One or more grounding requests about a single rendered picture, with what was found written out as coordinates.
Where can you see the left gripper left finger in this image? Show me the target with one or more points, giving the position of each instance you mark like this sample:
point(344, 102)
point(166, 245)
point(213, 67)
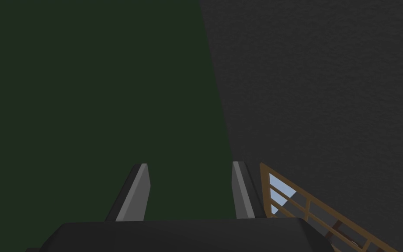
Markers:
point(133, 197)

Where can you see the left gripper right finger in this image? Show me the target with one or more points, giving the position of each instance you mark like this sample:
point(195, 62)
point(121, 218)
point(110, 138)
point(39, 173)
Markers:
point(244, 196)

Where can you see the brown framed window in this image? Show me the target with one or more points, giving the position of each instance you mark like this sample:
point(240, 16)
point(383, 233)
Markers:
point(308, 206)

